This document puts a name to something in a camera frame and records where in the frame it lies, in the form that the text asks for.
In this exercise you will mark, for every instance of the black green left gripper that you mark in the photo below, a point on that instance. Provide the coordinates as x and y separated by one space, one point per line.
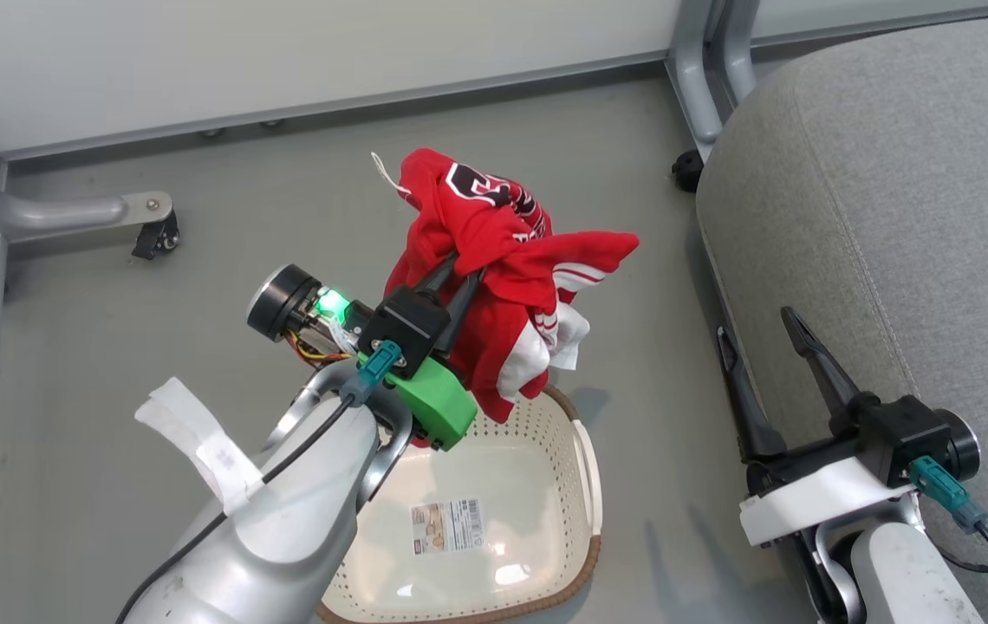
407 334

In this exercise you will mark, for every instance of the printed label sticker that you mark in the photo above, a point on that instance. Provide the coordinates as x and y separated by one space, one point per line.
447 525

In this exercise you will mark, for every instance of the black caster wheel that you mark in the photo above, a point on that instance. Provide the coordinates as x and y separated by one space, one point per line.
156 238

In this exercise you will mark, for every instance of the grey fabric sofa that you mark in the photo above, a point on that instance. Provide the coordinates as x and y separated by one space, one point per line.
901 217

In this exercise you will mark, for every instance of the black round sofa foot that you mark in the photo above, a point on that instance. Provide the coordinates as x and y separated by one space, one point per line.
686 171

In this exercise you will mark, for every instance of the white tape strip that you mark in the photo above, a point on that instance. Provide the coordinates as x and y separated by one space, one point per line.
208 446

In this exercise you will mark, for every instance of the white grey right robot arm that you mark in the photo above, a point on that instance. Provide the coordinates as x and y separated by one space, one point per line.
910 576

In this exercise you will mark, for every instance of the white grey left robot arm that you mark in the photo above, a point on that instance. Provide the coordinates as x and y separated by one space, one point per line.
286 529

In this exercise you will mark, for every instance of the cream perforated laundry basket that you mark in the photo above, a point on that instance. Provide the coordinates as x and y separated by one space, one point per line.
537 520

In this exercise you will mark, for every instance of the grey metal frame post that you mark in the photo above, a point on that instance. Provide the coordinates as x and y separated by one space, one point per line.
706 78

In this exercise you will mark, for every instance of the grey metal frame leg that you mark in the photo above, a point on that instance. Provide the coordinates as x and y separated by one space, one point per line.
61 211

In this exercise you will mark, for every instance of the red white sports jersey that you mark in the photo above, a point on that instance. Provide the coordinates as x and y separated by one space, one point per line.
494 251

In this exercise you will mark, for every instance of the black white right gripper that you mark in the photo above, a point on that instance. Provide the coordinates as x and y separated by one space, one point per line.
823 498

